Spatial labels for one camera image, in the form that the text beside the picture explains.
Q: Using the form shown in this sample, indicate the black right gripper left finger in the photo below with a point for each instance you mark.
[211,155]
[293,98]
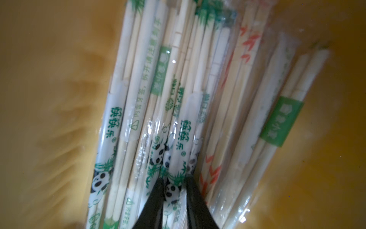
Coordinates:
[152,214]

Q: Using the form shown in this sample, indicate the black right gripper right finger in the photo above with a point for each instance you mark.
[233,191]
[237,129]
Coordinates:
[198,214]

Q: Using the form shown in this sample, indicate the red leaf wrapped chopsticks pair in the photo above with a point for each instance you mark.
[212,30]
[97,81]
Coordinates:
[234,86]

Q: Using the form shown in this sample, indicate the green print wrapped chopsticks pair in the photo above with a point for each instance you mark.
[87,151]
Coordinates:
[113,113]

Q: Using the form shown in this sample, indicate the white green text chopsticks pair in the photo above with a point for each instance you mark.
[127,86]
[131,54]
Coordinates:
[146,48]

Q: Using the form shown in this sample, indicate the yellow plastic storage box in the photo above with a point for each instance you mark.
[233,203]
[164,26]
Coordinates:
[57,58]

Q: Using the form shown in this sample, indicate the green band wrapped chopsticks pair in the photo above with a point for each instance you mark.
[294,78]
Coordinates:
[272,136]

